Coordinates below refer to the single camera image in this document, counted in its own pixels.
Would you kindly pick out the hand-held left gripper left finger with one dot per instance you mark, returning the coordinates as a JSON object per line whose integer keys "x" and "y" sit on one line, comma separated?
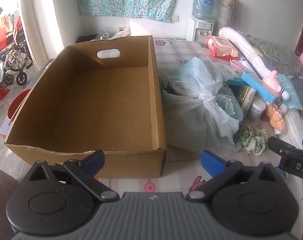
{"x": 95, "y": 161}

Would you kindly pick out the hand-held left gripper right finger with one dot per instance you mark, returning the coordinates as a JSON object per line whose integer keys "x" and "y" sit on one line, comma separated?
{"x": 211, "y": 161}

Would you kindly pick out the cardboard box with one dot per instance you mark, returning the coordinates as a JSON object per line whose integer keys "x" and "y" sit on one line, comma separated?
{"x": 104, "y": 100}

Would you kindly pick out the light blue carton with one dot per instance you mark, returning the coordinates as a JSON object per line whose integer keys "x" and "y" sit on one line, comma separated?
{"x": 256, "y": 85}

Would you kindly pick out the pink plush toy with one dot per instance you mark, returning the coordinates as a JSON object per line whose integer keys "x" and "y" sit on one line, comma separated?
{"x": 270, "y": 80}

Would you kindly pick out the green fabric scrunchie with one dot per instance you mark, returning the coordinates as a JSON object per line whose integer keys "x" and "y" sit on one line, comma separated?
{"x": 254, "y": 140}

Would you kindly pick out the orange striped plush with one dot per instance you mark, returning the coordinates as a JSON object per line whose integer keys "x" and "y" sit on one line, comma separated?
{"x": 276, "y": 120}

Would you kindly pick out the small glitter jar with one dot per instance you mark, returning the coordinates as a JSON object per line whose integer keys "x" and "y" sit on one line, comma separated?
{"x": 255, "y": 110}

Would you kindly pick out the knotted white plastic bag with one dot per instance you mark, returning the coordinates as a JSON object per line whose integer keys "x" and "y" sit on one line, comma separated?
{"x": 191, "y": 110}

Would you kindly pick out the round metal tin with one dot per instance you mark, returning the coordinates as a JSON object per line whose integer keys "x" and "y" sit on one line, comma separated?
{"x": 246, "y": 98}

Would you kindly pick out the teal checked towel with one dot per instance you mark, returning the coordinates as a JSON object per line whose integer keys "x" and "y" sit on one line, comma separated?
{"x": 290, "y": 87}

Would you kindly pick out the wooden chopstick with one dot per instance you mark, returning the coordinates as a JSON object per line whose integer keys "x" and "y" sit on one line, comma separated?
{"x": 16, "y": 111}

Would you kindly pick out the grey floral pillow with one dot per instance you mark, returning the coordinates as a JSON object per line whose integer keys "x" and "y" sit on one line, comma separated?
{"x": 276, "y": 52}

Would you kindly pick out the red bowl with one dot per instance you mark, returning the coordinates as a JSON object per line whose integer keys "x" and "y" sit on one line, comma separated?
{"x": 15, "y": 105}

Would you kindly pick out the pink wet wipes pack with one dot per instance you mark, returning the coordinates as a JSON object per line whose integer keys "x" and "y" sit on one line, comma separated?
{"x": 221, "y": 46}

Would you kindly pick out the dark cloth bundle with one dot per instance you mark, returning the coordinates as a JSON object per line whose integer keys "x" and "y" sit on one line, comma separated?
{"x": 86, "y": 38}

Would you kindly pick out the folded wheelchair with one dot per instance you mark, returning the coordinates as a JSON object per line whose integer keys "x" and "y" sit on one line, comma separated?
{"x": 12, "y": 57}

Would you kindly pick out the rolled patterned mat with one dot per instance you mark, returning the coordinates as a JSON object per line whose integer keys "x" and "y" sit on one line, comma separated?
{"x": 226, "y": 10}

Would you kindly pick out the blue water dispenser bottle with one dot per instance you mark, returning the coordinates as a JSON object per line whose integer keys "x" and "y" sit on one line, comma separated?
{"x": 202, "y": 5}

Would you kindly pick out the pale yellow hanging cloth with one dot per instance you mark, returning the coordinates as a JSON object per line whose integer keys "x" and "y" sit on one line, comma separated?
{"x": 4, "y": 21}

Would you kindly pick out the wall socket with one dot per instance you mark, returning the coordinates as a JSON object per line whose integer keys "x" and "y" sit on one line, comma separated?
{"x": 175, "y": 18}

